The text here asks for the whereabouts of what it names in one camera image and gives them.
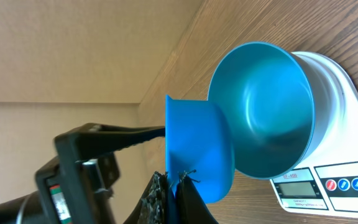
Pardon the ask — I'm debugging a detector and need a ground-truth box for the blue plastic measuring scoop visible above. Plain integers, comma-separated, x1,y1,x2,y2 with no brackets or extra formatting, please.
165,94,236,224

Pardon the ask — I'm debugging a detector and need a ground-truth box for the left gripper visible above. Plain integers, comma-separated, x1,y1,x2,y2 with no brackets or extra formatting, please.
0,123,165,224

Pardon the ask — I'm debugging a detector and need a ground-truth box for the white digital kitchen scale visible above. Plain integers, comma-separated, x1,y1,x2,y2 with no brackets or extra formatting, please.
270,52,358,218

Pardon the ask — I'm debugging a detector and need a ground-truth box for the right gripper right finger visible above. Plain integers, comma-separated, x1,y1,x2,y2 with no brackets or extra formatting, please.
175,170,218,224

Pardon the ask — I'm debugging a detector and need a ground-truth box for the blue metal bowl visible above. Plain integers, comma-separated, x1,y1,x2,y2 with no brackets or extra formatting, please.
208,42,340,179

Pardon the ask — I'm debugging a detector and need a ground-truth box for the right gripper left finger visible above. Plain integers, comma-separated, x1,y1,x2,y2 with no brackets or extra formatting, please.
124,171,168,224

